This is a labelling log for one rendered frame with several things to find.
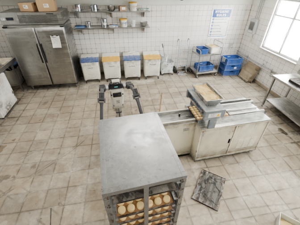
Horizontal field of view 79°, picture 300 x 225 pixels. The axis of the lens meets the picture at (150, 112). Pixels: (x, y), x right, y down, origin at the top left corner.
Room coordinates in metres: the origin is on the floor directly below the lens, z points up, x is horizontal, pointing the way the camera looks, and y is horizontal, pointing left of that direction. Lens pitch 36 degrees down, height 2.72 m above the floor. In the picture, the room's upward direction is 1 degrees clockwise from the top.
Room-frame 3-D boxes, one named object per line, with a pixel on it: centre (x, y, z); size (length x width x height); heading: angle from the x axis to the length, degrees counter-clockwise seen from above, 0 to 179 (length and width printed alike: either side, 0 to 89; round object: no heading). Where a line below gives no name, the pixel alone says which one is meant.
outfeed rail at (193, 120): (2.40, -1.03, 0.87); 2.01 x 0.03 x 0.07; 103
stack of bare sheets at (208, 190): (1.64, -0.98, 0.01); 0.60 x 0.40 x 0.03; 151
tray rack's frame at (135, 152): (0.87, 0.09, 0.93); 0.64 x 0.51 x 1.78; 15
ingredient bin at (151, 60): (5.87, -0.02, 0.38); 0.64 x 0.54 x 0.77; 8
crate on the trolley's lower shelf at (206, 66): (6.08, -1.86, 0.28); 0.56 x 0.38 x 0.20; 108
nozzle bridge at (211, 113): (2.51, -0.89, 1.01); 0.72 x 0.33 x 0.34; 13
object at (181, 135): (2.40, -0.40, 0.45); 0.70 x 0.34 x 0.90; 103
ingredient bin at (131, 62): (5.75, 0.62, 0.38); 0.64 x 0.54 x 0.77; 9
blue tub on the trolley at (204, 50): (6.01, -1.67, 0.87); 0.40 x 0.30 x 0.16; 14
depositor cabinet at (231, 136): (2.62, -1.35, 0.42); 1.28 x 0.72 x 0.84; 103
